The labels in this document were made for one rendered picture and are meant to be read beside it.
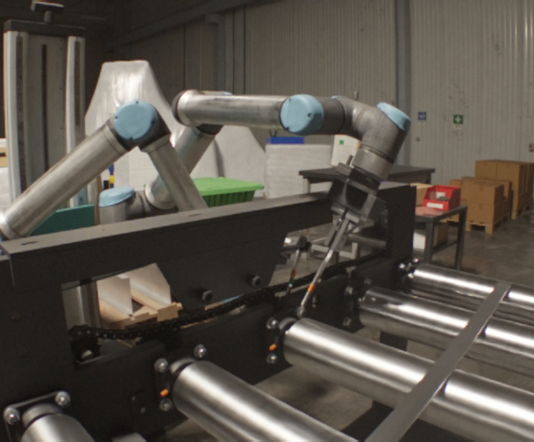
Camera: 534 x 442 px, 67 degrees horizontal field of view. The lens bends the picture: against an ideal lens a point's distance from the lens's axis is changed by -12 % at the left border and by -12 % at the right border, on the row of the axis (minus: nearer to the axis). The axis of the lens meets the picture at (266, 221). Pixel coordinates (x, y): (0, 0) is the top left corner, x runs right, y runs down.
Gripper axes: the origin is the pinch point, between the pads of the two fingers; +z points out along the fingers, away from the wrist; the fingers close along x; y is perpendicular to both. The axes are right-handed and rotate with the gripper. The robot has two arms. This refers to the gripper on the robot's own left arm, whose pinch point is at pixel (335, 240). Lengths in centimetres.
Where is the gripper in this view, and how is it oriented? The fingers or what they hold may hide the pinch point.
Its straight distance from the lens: 107.5
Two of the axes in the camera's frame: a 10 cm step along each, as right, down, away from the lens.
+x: -6.1, -3.9, 6.9
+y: 6.7, 2.1, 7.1
